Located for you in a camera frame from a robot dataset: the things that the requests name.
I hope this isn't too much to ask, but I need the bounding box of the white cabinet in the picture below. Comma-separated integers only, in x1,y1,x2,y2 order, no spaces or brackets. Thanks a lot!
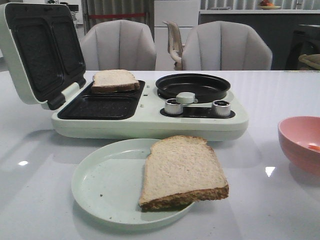
154,0,201,71

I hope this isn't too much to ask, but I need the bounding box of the beige office chair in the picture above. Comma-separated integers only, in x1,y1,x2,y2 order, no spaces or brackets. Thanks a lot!
163,21,184,71

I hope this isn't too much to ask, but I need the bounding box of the left grey upholstered chair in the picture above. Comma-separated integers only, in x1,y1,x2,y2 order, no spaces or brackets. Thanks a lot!
80,19,157,71

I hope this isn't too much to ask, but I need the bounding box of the beige cushion at right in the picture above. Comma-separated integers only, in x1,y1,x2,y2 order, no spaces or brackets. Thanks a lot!
298,54,320,70

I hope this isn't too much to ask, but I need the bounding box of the grey upholstered chair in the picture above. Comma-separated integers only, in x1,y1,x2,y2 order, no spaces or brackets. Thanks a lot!
80,19,157,71
182,21,273,71

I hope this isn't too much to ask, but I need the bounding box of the green sandwich maker lid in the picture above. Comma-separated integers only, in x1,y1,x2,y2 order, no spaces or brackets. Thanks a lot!
0,2,86,110

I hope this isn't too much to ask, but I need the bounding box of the pink bowl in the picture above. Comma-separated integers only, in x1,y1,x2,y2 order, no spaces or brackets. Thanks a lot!
278,116,320,176

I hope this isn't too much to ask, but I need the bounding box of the green round plate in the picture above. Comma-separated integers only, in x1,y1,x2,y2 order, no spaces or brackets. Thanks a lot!
71,138,193,231

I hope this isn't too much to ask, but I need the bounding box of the orange shrimp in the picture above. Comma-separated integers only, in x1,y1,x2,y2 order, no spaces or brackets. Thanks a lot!
308,144,320,151

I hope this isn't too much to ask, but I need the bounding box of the left silver control knob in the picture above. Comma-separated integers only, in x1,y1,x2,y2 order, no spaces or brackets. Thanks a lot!
164,98,183,115

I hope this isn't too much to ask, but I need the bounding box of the dark counter with white top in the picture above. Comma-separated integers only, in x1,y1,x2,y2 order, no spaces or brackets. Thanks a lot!
198,9,320,70

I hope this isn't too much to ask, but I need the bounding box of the right grey upholstered chair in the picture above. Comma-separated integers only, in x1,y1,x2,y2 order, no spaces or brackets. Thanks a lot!
182,21,273,71

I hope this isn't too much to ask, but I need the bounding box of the bread slice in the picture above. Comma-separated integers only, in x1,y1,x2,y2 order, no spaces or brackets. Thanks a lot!
91,69,140,93
138,135,229,210

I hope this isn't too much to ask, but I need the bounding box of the black round frying pan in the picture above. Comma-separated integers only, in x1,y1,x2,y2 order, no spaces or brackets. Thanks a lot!
155,73,231,104

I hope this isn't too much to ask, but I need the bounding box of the silver control knob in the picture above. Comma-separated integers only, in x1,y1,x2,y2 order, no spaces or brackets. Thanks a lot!
164,98,183,115
211,99,231,117

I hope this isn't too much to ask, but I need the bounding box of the right silver control knob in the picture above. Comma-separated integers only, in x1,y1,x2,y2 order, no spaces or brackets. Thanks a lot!
211,99,231,117

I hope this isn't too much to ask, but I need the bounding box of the fruit plate on counter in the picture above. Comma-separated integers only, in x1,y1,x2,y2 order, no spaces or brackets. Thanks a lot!
258,0,281,10

